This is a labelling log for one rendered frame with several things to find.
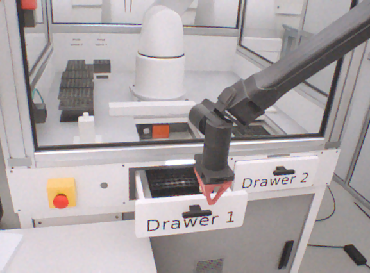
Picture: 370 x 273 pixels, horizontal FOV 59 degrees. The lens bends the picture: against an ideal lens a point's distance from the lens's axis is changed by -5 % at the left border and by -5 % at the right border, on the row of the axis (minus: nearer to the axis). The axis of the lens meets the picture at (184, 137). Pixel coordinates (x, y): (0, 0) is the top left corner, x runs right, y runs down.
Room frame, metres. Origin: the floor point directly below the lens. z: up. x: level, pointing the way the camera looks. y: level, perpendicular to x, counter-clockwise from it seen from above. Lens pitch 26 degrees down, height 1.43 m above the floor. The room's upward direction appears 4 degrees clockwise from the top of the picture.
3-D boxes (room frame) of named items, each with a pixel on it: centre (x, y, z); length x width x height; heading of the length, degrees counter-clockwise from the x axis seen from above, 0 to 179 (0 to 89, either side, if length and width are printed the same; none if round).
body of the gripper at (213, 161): (0.66, -0.07, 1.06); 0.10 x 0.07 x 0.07; 17
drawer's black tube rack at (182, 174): (0.88, 0.02, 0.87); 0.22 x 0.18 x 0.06; 16
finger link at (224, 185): (0.65, -0.07, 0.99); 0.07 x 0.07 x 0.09; 17
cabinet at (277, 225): (1.31, 0.08, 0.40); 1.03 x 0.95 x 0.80; 106
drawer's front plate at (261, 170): (0.92, -0.30, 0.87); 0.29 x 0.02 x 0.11; 106
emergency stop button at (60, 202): (0.70, 0.31, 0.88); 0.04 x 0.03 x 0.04; 106
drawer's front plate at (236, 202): (0.69, -0.03, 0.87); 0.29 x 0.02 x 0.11; 106
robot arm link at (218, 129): (0.66, -0.07, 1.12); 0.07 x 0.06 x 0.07; 24
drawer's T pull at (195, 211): (0.67, -0.04, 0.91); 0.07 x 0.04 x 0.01; 106
